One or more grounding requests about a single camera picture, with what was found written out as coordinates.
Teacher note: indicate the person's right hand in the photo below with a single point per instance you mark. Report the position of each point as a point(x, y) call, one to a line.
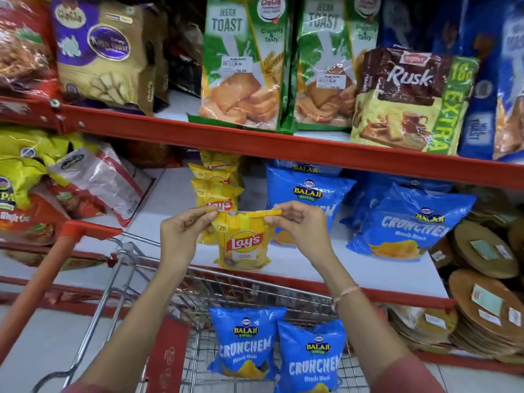
point(309, 235)

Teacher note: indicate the person's left hand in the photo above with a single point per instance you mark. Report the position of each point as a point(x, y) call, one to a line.
point(178, 241)

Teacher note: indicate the person's right thumb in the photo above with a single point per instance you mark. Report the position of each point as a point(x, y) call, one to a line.
point(276, 221)

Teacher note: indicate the person's left thumb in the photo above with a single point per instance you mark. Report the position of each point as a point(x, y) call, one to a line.
point(203, 225)

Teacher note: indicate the yellow chips packet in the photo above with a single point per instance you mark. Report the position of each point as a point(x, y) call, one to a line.
point(217, 194)
point(219, 158)
point(244, 246)
point(211, 173)

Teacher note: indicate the person's left forearm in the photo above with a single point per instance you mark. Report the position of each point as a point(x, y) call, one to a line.
point(135, 327)

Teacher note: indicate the person's right forearm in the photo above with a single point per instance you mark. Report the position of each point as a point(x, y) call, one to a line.
point(360, 327)

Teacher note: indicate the blue chips packet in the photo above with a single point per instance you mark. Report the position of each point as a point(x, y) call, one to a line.
point(307, 192)
point(409, 229)
point(311, 360)
point(305, 167)
point(368, 196)
point(244, 343)

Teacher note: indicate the clear packet red trim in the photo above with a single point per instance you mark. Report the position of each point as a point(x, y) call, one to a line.
point(104, 180)

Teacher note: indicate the green toast packet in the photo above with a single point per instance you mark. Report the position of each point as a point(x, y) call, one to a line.
point(327, 69)
point(239, 65)

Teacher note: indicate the dark snack packet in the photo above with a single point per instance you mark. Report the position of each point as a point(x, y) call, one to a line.
point(186, 57)

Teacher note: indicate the red orange snack packet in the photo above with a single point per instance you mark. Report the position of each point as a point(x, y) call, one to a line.
point(28, 225)

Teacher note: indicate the brown yellow rusk packet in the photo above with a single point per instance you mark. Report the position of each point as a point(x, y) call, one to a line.
point(409, 102)

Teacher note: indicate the round papad stack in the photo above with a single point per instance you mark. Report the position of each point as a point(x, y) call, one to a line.
point(421, 325)
point(485, 249)
point(487, 315)
point(491, 206)

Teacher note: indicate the yellow snack packet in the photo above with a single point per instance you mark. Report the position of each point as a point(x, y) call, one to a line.
point(24, 159)

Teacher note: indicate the purple gold toast packet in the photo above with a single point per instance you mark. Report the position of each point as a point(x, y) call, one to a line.
point(102, 49)

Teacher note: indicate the pink sleeve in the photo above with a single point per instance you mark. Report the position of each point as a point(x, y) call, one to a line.
point(409, 376)

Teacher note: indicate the blue toast packet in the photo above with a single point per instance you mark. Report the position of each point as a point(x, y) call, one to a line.
point(477, 118)
point(511, 98)

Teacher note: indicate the dark blue packet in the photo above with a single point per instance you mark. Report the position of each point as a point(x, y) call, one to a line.
point(403, 20)

